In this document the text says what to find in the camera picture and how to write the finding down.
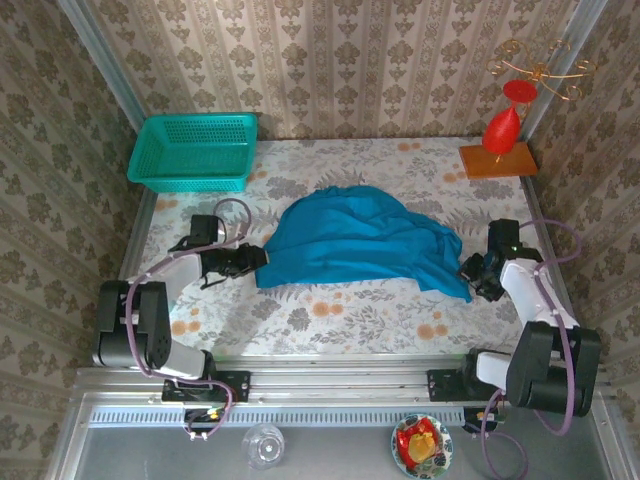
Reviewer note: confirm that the blue t-shirt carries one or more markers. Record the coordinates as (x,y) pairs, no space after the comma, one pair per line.
(360,240)

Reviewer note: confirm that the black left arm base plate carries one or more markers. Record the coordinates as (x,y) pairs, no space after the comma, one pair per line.
(235,385)

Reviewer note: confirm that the red foil candy wrapper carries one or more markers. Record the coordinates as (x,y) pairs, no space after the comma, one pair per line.
(405,440)

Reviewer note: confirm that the yellow wrapped candy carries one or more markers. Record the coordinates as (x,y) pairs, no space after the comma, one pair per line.
(421,446)

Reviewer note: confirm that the aluminium frame post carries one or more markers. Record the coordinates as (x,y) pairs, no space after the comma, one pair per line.
(575,50)
(97,55)

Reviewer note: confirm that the patterned bowl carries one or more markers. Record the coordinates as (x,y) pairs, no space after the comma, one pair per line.
(445,445)

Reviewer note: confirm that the small black connector box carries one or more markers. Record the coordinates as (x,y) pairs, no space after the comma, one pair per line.
(200,415)
(472,417)

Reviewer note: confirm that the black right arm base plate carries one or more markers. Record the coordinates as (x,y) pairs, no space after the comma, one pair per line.
(445,385)

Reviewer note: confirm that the orange wooden board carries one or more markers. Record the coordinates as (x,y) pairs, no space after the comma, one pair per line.
(510,165)

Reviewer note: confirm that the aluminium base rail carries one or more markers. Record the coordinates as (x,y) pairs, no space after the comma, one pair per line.
(340,380)

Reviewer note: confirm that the floral patterned tablecloth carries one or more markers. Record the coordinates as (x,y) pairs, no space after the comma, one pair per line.
(350,330)

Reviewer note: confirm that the aluminium table side rail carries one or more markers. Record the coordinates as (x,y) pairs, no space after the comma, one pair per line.
(536,200)
(145,215)

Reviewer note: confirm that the green plastic basket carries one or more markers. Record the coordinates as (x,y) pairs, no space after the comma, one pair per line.
(190,150)

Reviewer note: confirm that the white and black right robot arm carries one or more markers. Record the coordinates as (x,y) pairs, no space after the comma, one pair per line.
(550,365)

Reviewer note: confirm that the red ribbed vase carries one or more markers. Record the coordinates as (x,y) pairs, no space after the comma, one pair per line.
(502,132)

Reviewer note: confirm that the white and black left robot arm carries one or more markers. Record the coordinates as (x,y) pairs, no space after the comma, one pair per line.
(150,325)

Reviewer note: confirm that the clear glass cup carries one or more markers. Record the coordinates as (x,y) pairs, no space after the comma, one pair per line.
(263,445)

